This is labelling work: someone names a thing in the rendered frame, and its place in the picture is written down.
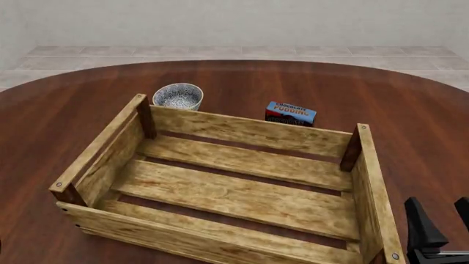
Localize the wooden slat tray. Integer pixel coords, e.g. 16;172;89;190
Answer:
48;92;407;264

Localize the chocolate pudding box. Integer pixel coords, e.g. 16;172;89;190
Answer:
264;100;317;128

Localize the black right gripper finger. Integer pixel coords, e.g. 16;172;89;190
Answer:
454;196;469;225
404;196;449;252

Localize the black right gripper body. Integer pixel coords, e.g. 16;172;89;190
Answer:
407;246;469;264

